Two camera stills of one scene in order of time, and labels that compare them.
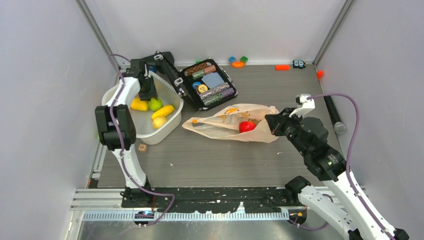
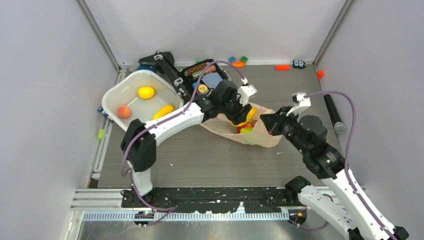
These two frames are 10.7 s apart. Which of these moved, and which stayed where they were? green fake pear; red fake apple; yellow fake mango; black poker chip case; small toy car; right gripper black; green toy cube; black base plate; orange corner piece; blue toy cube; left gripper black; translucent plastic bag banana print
Moved: left gripper black; yellow fake mango; green fake pear; translucent plastic bag banana print
Stayed: blue toy cube; black poker chip case; black base plate; small toy car; red fake apple; orange corner piece; green toy cube; right gripper black
